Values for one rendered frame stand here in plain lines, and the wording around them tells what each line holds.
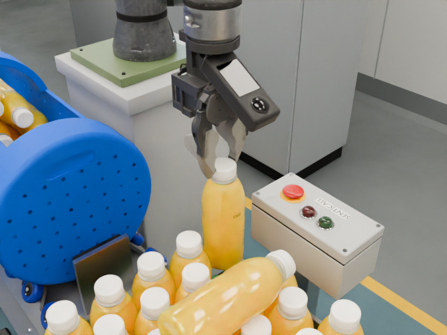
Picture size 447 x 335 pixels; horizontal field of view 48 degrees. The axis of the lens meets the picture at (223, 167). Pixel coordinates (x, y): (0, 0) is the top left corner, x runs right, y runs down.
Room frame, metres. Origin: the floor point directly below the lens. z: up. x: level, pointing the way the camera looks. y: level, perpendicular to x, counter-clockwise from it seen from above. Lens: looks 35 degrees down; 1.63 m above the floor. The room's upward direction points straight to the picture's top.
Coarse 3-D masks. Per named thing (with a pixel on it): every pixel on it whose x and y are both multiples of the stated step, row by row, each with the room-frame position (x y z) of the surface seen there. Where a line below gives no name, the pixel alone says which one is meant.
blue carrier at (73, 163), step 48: (48, 96) 1.03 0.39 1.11; (0, 144) 0.66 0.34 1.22; (48, 144) 0.63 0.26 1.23; (96, 144) 0.67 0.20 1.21; (0, 192) 0.58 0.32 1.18; (48, 192) 0.61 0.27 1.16; (96, 192) 0.66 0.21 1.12; (144, 192) 0.72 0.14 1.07; (0, 240) 0.56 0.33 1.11; (48, 240) 0.60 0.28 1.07; (96, 240) 0.65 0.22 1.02
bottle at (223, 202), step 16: (208, 192) 0.61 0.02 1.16; (224, 192) 0.60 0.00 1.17; (240, 192) 0.61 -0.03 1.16; (208, 208) 0.60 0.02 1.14; (224, 208) 0.59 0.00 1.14; (240, 208) 0.61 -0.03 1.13; (208, 224) 0.60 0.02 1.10; (224, 224) 0.59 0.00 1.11; (240, 224) 0.61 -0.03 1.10; (208, 240) 0.60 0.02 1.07; (224, 240) 0.59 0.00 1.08; (240, 240) 0.61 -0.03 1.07; (208, 256) 0.60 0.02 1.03; (224, 256) 0.59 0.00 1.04; (240, 256) 0.61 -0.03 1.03
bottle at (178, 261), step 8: (176, 248) 0.58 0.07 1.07; (176, 256) 0.57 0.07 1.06; (184, 256) 0.56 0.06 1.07; (192, 256) 0.56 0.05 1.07; (200, 256) 0.57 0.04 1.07; (176, 264) 0.56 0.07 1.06; (184, 264) 0.56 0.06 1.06; (208, 264) 0.57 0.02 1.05; (176, 272) 0.56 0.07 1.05; (176, 280) 0.55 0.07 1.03; (176, 288) 0.55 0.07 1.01
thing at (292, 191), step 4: (292, 184) 0.70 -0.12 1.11; (284, 188) 0.69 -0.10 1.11; (288, 188) 0.68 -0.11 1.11; (292, 188) 0.68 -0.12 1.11; (296, 188) 0.68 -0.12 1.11; (300, 188) 0.69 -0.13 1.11; (284, 192) 0.68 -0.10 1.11; (288, 192) 0.67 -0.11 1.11; (292, 192) 0.67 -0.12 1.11; (296, 192) 0.67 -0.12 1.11; (300, 192) 0.67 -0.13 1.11; (288, 196) 0.67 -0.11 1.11; (292, 196) 0.67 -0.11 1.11; (296, 196) 0.67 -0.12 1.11; (300, 196) 0.67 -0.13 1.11
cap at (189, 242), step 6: (180, 234) 0.59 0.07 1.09; (186, 234) 0.59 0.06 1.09; (192, 234) 0.59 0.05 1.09; (198, 234) 0.59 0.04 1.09; (180, 240) 0.58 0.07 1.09; (186, 240) 0.58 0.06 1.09; (192, 240) 0.58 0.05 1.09; (198, 240) 0.58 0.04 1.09; (180, 246) 0.56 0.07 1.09; (186, 246) 0.56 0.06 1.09; (192, 246) 0.56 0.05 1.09; (198, 246) 0.57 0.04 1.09; (180, 252) 0.57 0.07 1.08; (186, 252) 0.56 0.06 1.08; (192, 252) 0.56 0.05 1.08
